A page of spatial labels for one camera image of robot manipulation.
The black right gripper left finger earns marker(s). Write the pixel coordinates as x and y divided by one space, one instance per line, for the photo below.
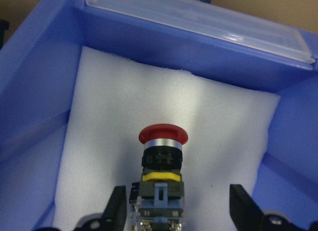
115 213

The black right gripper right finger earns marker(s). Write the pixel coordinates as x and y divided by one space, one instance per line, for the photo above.
244 212

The red push button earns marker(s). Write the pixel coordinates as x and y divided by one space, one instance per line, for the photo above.
157 200

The blue destination bin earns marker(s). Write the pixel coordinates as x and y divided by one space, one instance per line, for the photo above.
39 67

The white foam pad destination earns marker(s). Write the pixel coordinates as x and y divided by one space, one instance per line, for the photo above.
115 98

